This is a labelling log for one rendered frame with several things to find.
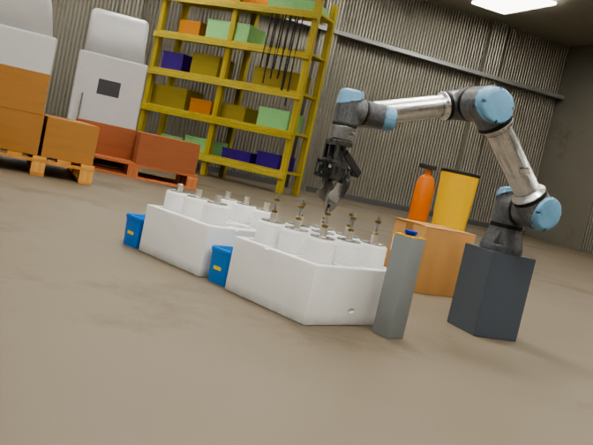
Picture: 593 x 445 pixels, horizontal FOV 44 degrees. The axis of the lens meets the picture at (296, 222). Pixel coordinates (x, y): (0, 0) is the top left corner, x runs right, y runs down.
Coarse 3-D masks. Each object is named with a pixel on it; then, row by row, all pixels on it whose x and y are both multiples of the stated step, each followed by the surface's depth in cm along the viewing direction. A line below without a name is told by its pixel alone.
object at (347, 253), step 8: (336, 240) 229; (336, 248) 228; (344, 248) 227; (352, 248) 227; (360, 248) 229; (336, 256) 228; (344, 256) 227; (352, 256) 227; (360, 256) 230; (344, 264) 227; (352, 264) 228
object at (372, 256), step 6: (366, 246) 235; (372, 246) 235; (378, 246) 235; (384, 246) 238; (366, 252) 235; (372, 252) 235; (378, 252) 235; (384, 252) 237; (366, 258) 235; (372, 258) 235; (378, 258) 235; (384, 258) 238; (360, 264) 236; (366, 264) 235; (372, 264) 235; (378, 264) 236
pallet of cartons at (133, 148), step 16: (112, 128) 664; (112, 144) 666; (128, 144) 670; (144, 144) 636; (160, 144) 640; (176, 144) 644; (192, 144) 649; (112, 160) 631; (128, 160) 666; (144, 160) 638; (160, 160) 642; (176, 160) 646; (192, 160) 651; (128, 176) 636; (144, 176) 672; (176, 176) 713; (192, 176) 652
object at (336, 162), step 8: (328, 144) 218; (336, 144) 215; (344, 144) 216; (352, 144) 219; (328, 152) 216; (336, 152) 216; (344, 152) 219; (320, 160) 218; (328, 160) 216; (336, 160) 217; (344, 160) 221; (320, 168) 217; (328, 168) 216; (336, 168) 215; (344, 168) 218; (320, 176) 217; (328, 176) 215; (336, 176) 216; (344, 176) 219
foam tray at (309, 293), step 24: (240, 240) 239; (240, 264) 238; (264, 264) 229; (288, 264) 222; (312, 264) 214; (336, 264) 225; (240, 288) 237; (264, 288) 228; (288, 288) 221; (312, 288) 214; (336, 288) 221; (360, 288) 228; (288, 312) 220; (312, 312) 216; (336, 312) 223; (360, 312) 230
